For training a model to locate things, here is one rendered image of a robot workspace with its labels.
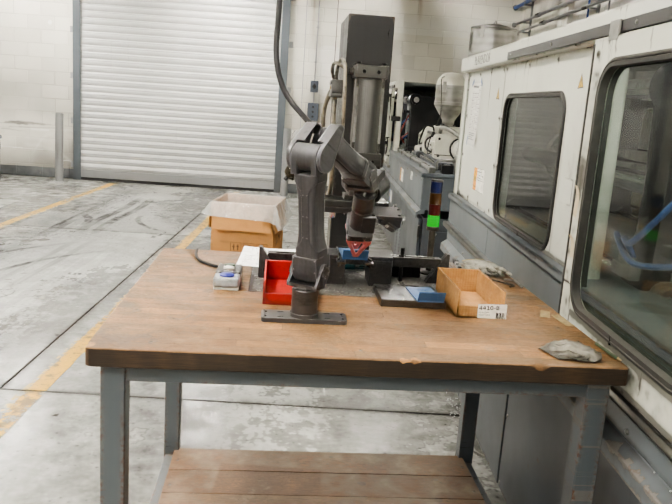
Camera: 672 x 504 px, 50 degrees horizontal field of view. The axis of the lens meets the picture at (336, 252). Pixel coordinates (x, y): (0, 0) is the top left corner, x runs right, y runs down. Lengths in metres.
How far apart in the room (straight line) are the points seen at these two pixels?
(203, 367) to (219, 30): 10.01
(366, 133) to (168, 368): 0.88
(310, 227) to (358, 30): 0.68
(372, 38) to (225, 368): 1.05
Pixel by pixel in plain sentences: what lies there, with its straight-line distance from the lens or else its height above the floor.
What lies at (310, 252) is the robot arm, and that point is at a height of 1.07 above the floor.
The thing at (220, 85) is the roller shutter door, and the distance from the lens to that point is 11.28.
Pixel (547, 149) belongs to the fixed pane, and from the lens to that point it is 2.51.
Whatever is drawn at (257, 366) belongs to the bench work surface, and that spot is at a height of 0.87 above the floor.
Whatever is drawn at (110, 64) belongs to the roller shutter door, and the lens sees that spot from 11.64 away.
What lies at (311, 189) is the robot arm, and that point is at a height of 1.21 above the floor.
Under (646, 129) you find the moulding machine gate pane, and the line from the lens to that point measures 1.73.
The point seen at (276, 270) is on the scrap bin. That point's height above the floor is 0.93.
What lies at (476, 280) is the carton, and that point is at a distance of 2.08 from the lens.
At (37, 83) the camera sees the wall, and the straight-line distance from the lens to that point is 12.04.
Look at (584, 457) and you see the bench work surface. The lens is 1.72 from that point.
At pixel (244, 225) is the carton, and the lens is 5.33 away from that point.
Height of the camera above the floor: 1.40
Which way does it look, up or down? 12 degrees down
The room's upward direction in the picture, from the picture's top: 4 degrees clockwise
